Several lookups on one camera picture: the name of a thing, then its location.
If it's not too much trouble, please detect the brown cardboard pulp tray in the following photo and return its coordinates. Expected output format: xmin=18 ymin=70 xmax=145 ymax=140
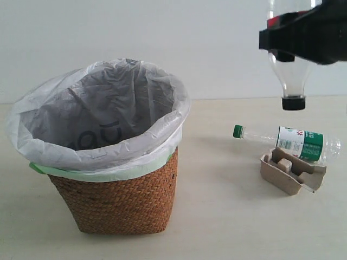
xmin=260 ymin=147 xmax=327 ymax=196

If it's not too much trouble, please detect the white and green bin liner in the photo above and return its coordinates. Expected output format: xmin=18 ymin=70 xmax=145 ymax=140
xmin=5 ymin=58 xmax=191 ymax=183

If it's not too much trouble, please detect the clear bottle with black cap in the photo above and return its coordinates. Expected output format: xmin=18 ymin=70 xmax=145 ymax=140
xmin=267 ymin=0 xmax=321 ymax=111

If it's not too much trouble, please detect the clear bottle with green label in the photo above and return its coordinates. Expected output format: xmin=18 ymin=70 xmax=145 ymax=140
xmin=233 ymin=125 xmax=343 ymax=165

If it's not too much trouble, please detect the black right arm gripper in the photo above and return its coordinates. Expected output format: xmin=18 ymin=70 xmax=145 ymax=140
xmin=258 ymin=1 xmax=346 ymax=65

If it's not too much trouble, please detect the brown woven wicker basket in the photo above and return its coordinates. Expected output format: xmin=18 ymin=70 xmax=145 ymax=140
xmin=49 ymin=150 xmax=178 ymax=235

